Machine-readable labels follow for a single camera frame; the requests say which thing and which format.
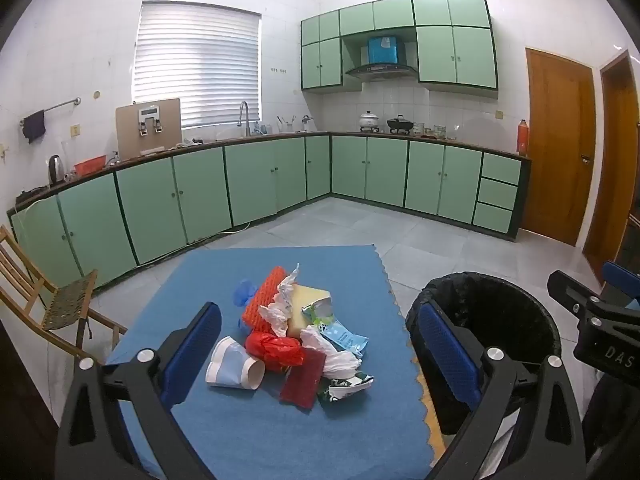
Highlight wooden door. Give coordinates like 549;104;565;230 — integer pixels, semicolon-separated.
520;47;597;247
582;50;640;281

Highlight white plastic bag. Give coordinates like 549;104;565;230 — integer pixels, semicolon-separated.
300;325;363;378

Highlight white device on board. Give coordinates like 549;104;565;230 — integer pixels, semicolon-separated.
135;105;165;137

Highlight light blue wrapper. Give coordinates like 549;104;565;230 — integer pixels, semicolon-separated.
320;321;370;353

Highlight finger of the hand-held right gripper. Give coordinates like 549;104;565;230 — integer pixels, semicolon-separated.
601;261;640;311
547;270;608;332

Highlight red plastic basin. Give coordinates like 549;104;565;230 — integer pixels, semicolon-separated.
73;155;107;176

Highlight steel electric kettle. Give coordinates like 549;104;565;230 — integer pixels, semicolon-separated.
47;155;68;185

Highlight yellow sponge block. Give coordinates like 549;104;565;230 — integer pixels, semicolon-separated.
287;284;333;341

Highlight blue plastic bag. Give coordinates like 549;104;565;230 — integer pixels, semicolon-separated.
233;279;261;308

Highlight range hood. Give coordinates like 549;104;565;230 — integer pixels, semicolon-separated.
345;35;420;83

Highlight red envelope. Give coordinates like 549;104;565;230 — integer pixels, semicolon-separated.
279;347;327;407

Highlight black trash bin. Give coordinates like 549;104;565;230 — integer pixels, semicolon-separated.
405;271;563;436

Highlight red plastic bag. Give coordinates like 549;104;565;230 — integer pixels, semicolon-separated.
245;331;307;373

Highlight white crumpled tissue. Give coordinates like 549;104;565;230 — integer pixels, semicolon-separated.
260;262;301;338

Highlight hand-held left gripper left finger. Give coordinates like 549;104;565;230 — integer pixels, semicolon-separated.
54;301;222;480

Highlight dark towel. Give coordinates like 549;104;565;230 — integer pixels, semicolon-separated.
21;111;47;144

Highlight wooden chair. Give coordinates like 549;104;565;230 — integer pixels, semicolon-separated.
0;225;128;361

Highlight metal towel bar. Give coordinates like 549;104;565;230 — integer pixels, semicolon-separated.
19;97;82;128

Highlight white window blind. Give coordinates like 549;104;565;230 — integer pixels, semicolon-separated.
132;1;262;128

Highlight green wall cabinets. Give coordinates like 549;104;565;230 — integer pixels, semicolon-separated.
300;0;501;101

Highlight green crumpled wrapper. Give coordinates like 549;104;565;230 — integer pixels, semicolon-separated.
316;371;375;403

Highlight blue felt table mat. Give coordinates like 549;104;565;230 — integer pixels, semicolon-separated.
102;245;436;480

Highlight wooden board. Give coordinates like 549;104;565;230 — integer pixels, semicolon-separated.
115;98;182;161

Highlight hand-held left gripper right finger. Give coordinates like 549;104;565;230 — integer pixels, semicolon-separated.
417;300;587;480

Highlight green and white carton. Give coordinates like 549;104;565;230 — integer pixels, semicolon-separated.
300;296;337;328

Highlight orange foam net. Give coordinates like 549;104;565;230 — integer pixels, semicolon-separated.
241;266;291;333

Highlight green base cabinets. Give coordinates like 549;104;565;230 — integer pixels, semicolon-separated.
7;132;532;291

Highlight white and blue paper cup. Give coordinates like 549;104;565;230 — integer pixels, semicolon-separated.
205;336;266;391

